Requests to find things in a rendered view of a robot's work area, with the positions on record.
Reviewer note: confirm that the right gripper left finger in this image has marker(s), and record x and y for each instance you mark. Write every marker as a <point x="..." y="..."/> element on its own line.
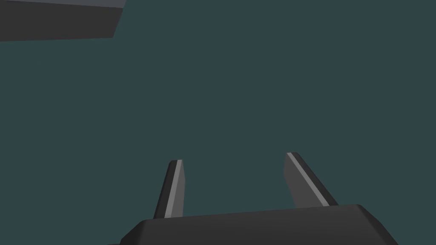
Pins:
<point x="172" y="194"/>

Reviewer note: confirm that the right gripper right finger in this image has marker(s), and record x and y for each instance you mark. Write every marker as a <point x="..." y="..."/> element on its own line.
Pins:
<point x="306" y="187"/>

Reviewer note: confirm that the dark grey table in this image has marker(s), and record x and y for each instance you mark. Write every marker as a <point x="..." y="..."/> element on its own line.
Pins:
<point x="58" y="22"/>

